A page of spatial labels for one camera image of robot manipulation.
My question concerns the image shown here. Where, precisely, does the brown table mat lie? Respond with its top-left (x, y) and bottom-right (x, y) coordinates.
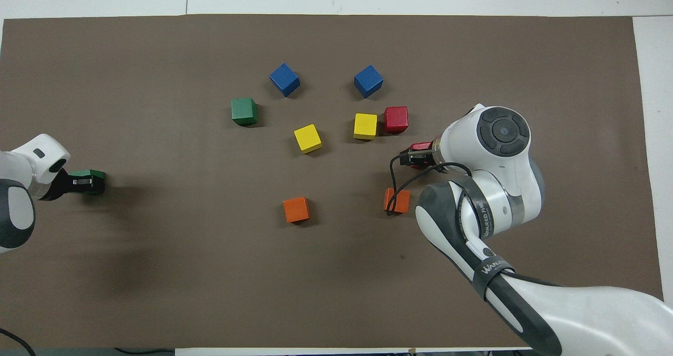
top-left (0, 14), bottom-right (668, 349)

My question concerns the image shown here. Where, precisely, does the thin black cable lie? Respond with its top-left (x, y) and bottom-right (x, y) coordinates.
top-left (113, 347), bottom-right (175, 355)

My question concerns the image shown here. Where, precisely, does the red wooden block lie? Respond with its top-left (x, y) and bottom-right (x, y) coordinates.
top-left (409, 141), bottom-right (434, 170)
top-left (383, 106), bottom-right (409, 135)

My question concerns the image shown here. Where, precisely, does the yellow wooden block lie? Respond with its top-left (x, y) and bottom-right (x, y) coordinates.
top-left (353, 113), bottom-right (379, 141)
top-left (293, 124), bottom-right (323, 155)

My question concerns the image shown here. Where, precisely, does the blue wooden block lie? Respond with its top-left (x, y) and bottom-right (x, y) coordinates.
top-left (269, 63), bottom-right (301, 98)
top-left (353, 65), bottom-right (384, 99)

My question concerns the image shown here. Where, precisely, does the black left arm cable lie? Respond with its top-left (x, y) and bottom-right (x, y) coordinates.
top-left (0, 327), bottom-right (36, 356)

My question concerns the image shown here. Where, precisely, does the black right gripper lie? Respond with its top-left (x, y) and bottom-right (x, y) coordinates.
top-left (400, 145), bottom-right (438, 167)

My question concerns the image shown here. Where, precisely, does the orange wooden block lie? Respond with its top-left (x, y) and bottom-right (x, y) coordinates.
top-left (383, 188), bottom-right (411, 215)
top-left (283, 196), bottom-right (310, 223)

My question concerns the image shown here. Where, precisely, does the green wooden block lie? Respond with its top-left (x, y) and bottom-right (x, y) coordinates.
top-left (231, 98), bottom-right (259, 127)
top-left (69, 169), bottom-right (106, 195)

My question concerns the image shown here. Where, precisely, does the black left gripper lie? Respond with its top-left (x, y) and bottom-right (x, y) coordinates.
top-left (41, 168), bottom-right (105, 201)

